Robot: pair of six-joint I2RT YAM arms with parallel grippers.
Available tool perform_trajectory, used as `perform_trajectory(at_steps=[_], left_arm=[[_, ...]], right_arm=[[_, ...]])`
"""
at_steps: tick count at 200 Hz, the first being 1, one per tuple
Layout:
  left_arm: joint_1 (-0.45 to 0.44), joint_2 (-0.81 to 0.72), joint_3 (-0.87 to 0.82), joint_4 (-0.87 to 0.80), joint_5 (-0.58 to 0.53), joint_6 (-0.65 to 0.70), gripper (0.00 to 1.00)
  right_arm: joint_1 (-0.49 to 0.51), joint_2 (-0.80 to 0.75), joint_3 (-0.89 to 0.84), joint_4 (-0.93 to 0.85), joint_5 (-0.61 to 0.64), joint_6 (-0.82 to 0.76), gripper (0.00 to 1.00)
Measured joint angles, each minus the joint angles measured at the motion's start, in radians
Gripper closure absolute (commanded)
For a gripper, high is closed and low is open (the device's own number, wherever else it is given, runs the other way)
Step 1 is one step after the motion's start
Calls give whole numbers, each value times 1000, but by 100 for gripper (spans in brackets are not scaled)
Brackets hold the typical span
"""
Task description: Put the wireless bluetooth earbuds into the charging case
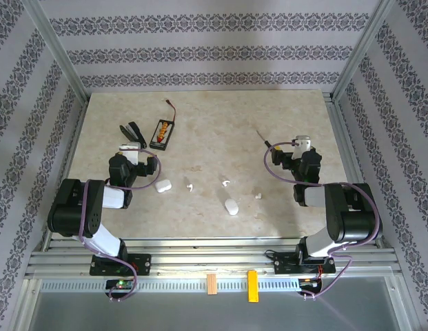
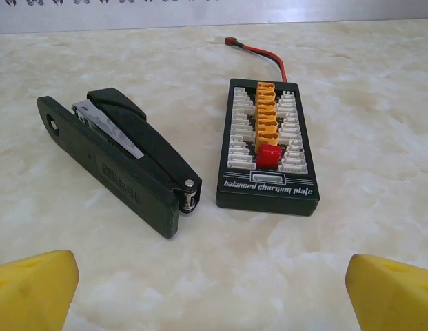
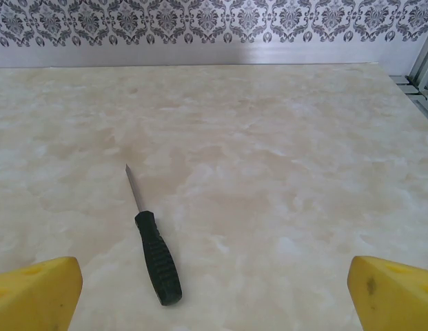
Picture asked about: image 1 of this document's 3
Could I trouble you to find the aluminium mounting rail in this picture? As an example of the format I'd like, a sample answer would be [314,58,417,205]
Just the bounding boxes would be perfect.
[26,237,405,281]

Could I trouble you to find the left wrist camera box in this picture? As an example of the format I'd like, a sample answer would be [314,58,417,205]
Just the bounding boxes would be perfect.
[118,141,143,165]

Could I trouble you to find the black battery holder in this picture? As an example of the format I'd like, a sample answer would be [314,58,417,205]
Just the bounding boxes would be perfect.
[150,119,176,152]

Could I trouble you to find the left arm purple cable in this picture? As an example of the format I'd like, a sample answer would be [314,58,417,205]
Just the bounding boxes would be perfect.
[77,147,163,303]

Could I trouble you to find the black stapler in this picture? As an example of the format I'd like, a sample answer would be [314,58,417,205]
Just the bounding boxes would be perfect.
[119,121,147,150]

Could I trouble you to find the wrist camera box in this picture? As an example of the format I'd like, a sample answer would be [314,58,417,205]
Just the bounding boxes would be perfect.
[118,141,143,165]
[291,134,312,160]

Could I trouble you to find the red wire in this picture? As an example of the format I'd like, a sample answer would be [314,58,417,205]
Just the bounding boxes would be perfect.
[165,99,178,124]

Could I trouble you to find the left controller board green light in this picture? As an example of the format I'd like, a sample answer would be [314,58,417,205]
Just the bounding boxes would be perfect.
[105,279,136,291]

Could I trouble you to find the slotted grey cable duct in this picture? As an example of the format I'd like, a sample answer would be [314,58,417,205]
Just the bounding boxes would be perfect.
[39,278,301,294]

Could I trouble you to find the aluminium frame post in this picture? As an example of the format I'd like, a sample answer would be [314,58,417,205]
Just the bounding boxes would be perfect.
[332,0,399,103]
[23,0,89,103]

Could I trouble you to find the orange plastic block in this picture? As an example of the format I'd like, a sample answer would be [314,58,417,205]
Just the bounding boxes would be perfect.
[247,270,261,303]

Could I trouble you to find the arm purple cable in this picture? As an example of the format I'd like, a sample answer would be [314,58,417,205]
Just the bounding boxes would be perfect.
[263,139,383,301]
[77,147,163,303]

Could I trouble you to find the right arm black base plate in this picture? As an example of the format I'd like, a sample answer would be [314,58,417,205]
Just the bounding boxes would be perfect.
[273,252,337,276]

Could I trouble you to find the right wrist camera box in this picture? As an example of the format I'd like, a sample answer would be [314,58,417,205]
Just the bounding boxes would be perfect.
[291,134,312,160]

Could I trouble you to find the black handled screwdriver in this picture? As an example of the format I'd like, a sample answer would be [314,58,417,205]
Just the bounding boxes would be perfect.
[256,130,283,151]

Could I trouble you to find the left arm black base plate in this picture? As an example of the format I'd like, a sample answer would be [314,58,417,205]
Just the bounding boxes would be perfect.
[89,253,152,277]

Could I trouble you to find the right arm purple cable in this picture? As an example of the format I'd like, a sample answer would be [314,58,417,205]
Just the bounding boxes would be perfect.
[263,139,383,301]

